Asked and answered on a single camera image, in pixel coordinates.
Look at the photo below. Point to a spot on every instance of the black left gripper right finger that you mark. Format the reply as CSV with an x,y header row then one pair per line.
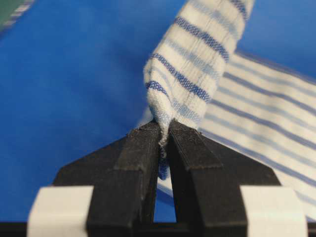
x,y
219,192

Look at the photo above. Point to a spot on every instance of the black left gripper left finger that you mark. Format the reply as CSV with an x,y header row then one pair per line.
x,y
101,194

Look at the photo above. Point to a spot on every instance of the blue striped white towel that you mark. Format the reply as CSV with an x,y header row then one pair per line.
x,y
267,113

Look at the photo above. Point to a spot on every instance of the blue table cloth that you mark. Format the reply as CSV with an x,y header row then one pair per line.
x,y
72,78

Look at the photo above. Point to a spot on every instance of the green mat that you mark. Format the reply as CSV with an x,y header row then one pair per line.
x,y
11,11

